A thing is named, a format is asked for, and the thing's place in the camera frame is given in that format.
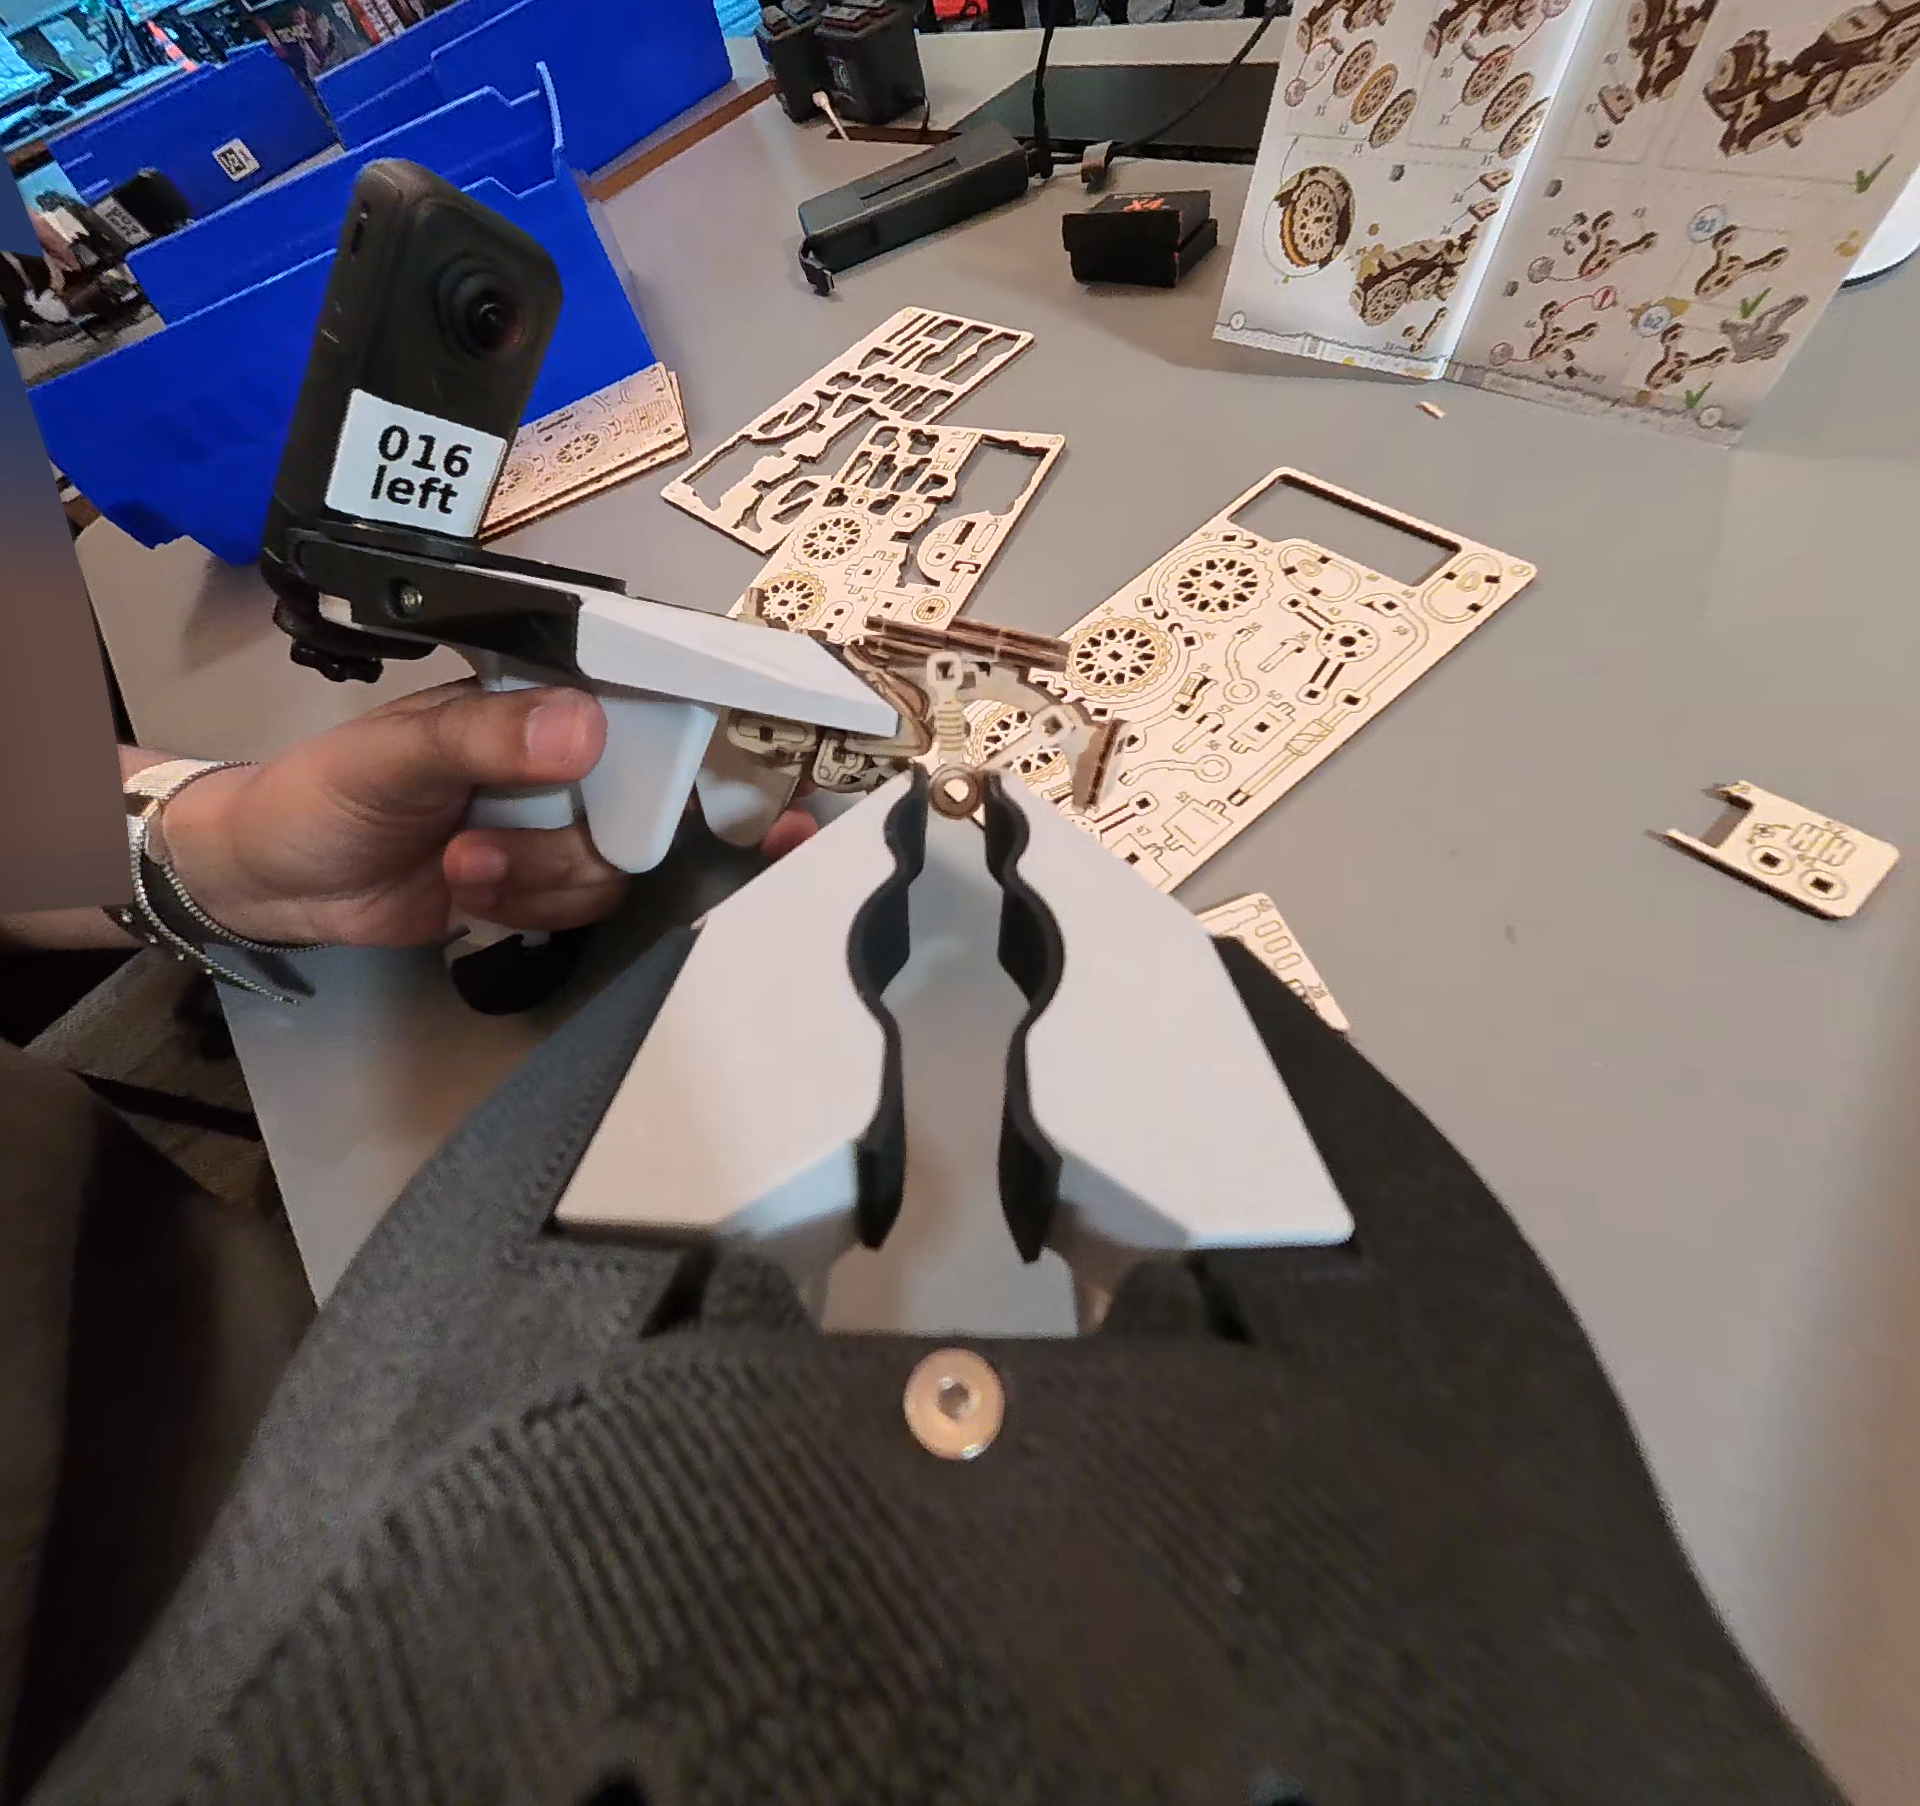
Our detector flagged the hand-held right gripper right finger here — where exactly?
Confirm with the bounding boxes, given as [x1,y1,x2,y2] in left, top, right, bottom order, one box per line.
[979,772,1359,1332]

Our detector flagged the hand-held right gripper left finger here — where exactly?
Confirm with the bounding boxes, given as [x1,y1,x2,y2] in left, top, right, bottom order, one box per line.
[553,769,940,1332]

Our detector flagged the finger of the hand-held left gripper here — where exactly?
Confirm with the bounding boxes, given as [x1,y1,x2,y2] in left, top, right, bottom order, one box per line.
[578,588,904,741]

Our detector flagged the wooden vehicle model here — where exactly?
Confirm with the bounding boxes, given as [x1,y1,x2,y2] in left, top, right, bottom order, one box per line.
[728,618,1133,824]

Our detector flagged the grey desk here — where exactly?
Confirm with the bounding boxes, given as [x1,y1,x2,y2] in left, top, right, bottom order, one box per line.
[75,21,1920,1806]

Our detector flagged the person's left hand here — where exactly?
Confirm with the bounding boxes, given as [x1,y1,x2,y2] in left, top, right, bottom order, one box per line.
[150,683,824,953]

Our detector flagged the slotted wooden sheet fragment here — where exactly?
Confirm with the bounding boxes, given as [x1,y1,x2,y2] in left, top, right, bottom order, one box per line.
[1196,895,1353,1034]

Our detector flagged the emptied wooden puzzle sheet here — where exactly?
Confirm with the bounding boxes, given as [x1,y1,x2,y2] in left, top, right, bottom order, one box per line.
[662,309,1038,556]

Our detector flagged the wooden puzzle sheet with gears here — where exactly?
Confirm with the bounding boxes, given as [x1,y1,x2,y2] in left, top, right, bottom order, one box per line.
[730,425,1070,670]

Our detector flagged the stacked wooden puzzle sheets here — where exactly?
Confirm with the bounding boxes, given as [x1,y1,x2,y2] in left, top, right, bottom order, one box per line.
[478,362,692,543]

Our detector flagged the blue plastic bin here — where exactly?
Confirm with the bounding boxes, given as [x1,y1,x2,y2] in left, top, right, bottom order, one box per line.
[47,41,342,210]
[313,0,738,180]
[26,62,655,565]

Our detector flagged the wooden puzzle sheet with wheels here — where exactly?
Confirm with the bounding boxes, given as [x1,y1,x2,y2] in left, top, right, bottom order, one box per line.
[1034,469,1539,895]

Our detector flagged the black oblong case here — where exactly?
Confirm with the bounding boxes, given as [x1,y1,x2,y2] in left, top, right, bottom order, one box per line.
[797,126,1038,297]

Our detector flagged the small black box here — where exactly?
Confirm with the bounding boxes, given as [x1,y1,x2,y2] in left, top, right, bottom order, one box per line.
[1065,187,1219,291]

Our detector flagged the black battery charger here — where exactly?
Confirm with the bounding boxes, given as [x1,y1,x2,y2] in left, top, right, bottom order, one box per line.
[813,0,921,131]
[752,0,824,121]

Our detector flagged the notched wooden sheet fragment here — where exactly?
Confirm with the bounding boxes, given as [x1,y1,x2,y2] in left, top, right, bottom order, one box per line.
[1661,781,1904,923]

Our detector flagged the black flat panel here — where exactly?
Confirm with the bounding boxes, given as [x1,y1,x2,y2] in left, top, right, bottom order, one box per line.
[961,62,1288,166]

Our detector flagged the person's brown clothing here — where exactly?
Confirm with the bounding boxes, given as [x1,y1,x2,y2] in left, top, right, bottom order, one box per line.
[0,906,325,1806]

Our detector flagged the folded paper instruction sheet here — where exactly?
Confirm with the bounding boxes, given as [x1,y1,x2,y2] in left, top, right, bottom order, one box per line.
[1211,0,1920,446]

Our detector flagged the silver bracelet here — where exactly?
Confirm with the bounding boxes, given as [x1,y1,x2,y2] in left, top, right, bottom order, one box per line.
[103,758,319,1011]

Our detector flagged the black cable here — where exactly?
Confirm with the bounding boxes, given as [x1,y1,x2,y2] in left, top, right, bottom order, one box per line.
[1029,0,1120,187]

